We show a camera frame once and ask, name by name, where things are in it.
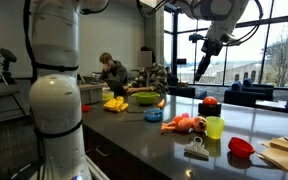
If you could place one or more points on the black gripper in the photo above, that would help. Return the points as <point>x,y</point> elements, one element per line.
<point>211,50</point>

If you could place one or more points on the pink orange plush toy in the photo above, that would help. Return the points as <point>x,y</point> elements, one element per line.
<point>185,124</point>

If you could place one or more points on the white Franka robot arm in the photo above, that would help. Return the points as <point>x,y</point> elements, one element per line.
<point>55,100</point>

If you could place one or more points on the orange toy carrot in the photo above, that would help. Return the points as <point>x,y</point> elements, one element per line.
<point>161,103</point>

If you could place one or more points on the blue armchair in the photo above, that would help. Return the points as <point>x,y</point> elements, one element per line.
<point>247,92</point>
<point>187,91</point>

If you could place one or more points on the red ball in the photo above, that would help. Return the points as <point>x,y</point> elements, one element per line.
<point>210,101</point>

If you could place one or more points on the black box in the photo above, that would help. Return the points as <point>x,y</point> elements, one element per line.
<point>209,110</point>

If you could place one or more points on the person in plaid shirt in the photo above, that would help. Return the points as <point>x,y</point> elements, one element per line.
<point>152,80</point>

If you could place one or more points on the yellow green plastic cup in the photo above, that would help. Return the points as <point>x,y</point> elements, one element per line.
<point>214,127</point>

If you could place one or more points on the green plastic bowl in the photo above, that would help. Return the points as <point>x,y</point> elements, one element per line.
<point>145,97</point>

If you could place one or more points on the blue bowl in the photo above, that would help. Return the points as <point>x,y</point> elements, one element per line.
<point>154,115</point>

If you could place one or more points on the silver binder clip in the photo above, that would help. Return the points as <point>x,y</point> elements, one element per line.
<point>197,150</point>

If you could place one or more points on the wooden coffee table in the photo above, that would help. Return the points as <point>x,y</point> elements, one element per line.
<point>272,105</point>

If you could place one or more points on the red plastic bowl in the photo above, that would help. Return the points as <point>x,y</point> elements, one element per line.
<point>240,147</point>

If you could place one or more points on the person in gray hoodie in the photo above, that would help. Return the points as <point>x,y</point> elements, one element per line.
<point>115,71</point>

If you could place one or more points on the yellow knit hat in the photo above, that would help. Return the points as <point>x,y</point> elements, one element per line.
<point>115,104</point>

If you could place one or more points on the brown paper bags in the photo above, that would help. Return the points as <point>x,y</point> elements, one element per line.
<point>284,155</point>

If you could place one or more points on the red plastic cup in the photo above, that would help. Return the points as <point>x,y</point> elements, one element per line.
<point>86,108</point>

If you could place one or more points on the wooden bar stool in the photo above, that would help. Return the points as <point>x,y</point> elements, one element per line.
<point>4,91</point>

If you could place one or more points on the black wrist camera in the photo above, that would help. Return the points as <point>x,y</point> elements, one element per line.
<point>196,37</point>

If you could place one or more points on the black camera on tripod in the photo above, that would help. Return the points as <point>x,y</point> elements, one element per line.
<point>7,56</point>

